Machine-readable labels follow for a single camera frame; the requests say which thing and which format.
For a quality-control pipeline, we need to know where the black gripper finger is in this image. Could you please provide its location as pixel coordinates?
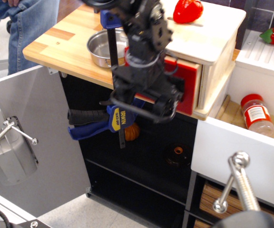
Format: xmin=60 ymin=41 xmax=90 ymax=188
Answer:
xmin=152 ymin=95 xmax=177 ymax=119
xmin=114 ymin=87 xmax=135 ymax=104

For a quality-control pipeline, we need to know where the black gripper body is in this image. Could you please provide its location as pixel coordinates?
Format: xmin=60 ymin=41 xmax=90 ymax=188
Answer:
xmin=112 ymin=64 xmax=185 ymax=101

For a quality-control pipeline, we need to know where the black metal drawer handle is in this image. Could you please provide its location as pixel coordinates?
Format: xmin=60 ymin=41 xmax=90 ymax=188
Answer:
xmin=110 ymin=90 xmax=176 ymax=124

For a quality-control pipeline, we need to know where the red front wooden drawer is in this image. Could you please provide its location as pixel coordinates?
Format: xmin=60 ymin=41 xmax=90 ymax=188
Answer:
xmin=124 ymin=46 xmax=203 ymax=116

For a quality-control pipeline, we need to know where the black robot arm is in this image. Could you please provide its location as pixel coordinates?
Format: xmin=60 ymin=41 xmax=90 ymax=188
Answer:
xmin=84 ymin=0 xmax=184 ymax=123

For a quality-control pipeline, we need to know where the white wooden box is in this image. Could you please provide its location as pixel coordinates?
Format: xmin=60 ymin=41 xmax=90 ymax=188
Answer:
xmin=161 ymin=0 xmax=246 ymax=120

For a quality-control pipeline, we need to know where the blue Irwin bar clamp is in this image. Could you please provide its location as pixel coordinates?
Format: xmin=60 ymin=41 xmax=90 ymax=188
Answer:
xmin=68 ymin=10 xmax=137 ymax=148

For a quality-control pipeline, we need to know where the orange toy pumpkin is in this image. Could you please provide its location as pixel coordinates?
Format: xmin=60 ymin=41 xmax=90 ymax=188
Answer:
xmin=125 ymin=123 xmax=141 ymax=141

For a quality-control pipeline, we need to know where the dark round orange-centred toy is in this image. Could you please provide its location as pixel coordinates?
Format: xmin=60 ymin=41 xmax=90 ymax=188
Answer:
xmin=163 ymin=143 xmax=193 ymax=168

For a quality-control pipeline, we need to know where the stainless steel pot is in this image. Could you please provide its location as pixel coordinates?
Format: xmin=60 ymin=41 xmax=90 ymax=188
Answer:
xmin=87 ymin=28 xmax=128 ymax=68

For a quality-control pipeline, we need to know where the red toy bell pepper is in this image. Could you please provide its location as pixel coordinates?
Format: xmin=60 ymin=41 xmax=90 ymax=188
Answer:
xmin=173 ymin=0 xmax=204 ymax=24

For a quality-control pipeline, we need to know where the silver foreground clamp screw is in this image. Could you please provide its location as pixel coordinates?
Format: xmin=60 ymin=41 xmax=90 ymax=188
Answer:
xmin=213 ymin=151 xmax=261 ymax=214

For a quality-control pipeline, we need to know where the red lid spice jar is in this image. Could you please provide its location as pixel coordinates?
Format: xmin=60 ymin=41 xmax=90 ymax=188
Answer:
xmin=241 ymin=94 xmax=274 ymax=138

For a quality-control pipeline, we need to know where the white toy sink unit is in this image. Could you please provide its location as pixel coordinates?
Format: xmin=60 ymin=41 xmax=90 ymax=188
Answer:
xmin=191 ymin=31 xmax=274 ymax=206

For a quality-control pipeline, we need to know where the grey cabinet door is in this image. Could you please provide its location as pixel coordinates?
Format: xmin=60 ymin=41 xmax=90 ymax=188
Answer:
xmin=0 ymin=66 xmax=89 ymax=217

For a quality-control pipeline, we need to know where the person in blue jeans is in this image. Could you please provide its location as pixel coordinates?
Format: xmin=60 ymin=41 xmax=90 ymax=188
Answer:
xmin=0 ymin=0 xmax=59 ymax=75

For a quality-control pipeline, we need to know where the silver C-clamp on door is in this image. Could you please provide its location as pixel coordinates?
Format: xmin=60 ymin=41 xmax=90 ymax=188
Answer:
xmin=0 ymin=120 xmax=39 ymax=155

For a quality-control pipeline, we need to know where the black cabinet frame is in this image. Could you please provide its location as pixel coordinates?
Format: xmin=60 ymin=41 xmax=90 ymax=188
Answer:
xmin=60 ymin=74 xmax=199 ymax=228

